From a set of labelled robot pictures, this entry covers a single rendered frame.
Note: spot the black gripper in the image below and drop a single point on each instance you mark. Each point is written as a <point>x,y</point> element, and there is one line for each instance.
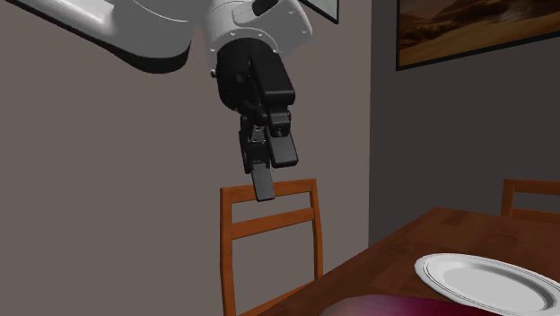
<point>253,74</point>

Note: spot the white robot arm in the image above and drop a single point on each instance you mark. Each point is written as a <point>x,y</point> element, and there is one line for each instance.
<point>109,22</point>

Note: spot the wooden chair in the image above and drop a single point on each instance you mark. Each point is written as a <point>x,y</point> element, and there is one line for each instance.
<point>271,221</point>
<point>507,197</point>

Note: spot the black framed pale picture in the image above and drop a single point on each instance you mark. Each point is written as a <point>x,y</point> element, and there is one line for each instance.
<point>328,8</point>

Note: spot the brown wooden table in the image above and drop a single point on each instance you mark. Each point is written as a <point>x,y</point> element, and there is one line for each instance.
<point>437,236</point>

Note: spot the purple round object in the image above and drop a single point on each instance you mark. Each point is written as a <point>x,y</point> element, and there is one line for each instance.
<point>393,306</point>

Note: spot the white plate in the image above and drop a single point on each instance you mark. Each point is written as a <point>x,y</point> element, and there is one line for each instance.
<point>481,284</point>

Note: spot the framed desert landscape picture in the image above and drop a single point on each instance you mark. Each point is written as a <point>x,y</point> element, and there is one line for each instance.
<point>472,30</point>

